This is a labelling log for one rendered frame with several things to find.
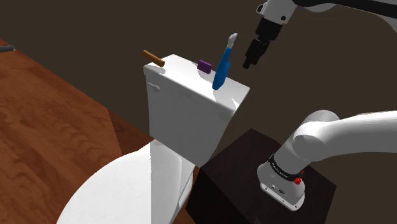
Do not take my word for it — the purple block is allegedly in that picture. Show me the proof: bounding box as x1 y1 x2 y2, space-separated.
197 59 213 74

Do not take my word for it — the white toilet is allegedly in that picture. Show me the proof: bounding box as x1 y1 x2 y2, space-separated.
55 53 251 224

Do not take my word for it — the blue toothbrush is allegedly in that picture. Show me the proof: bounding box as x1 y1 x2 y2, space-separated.
212 32 239 91

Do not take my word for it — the brown cylinder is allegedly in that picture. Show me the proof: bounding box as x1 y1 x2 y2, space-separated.
142 49 166 68

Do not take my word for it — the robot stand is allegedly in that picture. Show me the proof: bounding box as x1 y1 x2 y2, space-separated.
185 128 338 224

